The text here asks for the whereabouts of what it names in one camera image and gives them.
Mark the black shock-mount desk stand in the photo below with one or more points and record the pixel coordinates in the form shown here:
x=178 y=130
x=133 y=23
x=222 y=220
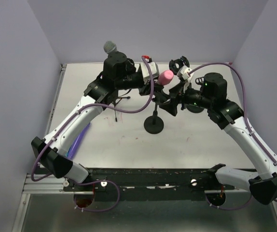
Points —
x=177 y=64

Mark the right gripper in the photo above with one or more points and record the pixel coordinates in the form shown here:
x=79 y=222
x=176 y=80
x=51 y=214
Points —
x=178 y=91

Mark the black round-base clip stand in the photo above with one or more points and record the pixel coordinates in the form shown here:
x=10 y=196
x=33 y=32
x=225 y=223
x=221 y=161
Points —
x=154 y=124

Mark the pink microphone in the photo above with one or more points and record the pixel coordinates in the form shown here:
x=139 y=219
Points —
x=165 y=77

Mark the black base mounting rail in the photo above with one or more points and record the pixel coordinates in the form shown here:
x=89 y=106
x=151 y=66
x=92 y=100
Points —
x=110 y=184

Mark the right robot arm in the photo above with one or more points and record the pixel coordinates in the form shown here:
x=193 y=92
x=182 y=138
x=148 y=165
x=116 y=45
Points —
x=212 y=96

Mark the purple glitter microphone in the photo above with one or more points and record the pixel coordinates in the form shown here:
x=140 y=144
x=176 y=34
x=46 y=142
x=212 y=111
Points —
x=109 y=47

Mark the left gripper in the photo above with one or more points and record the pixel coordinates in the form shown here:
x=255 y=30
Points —
x=145 y=90

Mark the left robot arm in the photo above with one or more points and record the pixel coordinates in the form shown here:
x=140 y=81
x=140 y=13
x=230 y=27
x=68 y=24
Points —
x=50 y=151

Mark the black tripod shock-mount stand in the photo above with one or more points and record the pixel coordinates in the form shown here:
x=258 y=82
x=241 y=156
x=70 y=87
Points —
x=121 y=99

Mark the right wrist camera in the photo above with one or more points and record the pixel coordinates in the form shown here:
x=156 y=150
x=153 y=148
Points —
x=185 y=77

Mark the plain purple microphone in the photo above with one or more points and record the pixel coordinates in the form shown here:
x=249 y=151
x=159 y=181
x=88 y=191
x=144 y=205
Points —
x=77 y=142

